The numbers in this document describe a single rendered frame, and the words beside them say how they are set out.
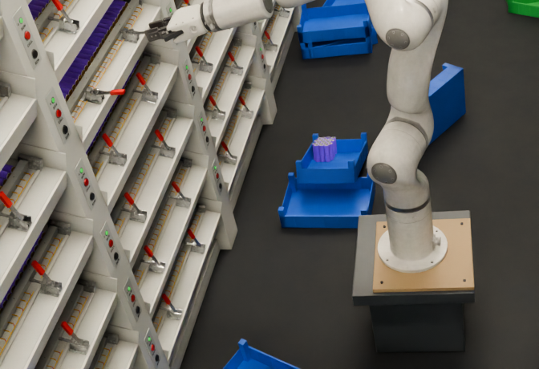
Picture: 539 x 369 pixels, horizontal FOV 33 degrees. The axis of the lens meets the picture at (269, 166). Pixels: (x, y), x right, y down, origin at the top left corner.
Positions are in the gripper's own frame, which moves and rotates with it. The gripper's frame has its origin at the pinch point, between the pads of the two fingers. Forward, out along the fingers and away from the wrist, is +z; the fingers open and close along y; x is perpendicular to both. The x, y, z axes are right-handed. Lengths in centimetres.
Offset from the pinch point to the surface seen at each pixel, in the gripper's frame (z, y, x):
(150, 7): 7.6, 16.3, -0.6
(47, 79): 1.4, -45.9, 17.1
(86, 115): 7.7, -33.2, -0.6
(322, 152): -2, 61, -91
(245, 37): 19, 88, -53
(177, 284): 25, -15, -74
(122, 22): 9.5, 2.9, 3.2
